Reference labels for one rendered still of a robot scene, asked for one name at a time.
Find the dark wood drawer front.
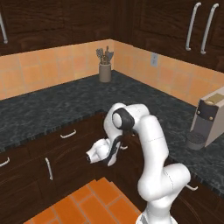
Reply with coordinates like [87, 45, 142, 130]
[171, 171, 224, 224]
[0, 144, 32, 179]
[26, 112, 108, 161]
[117, 132, 144, 167]

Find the dark wood wall cupboard door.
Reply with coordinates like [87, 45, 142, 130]
[130, 0, 205, 60]
[203, 0, 224, 74]
[0, 0, 114, 57]

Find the silver base cupboard handle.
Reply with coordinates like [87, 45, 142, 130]
[45, 157, 54, 181]

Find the grey wall socket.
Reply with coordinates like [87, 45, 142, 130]
[150, 52, 159, 68]

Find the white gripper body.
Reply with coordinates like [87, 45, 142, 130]
[86, 138, 112, 165]

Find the beige coffee machine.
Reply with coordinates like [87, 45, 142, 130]
[185, 86, 224, 151]

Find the dark wood base cupboard door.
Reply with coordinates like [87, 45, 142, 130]
[34, 136, 103, 207]
[0, 170, 45, 224]

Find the grey spoon utensil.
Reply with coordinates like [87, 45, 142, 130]
[104, 45, 110, 64]

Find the grey slotted spatula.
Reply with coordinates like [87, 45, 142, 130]
[95, 47, 105, 65]

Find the long silver cupboard handle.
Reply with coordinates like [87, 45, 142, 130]
[199, 3, 220, 56]
[0, 11, 9, 45]
[185, 2, 202, 53]

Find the beige utensil pot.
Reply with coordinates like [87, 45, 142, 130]
[98, 62, 113, 84]

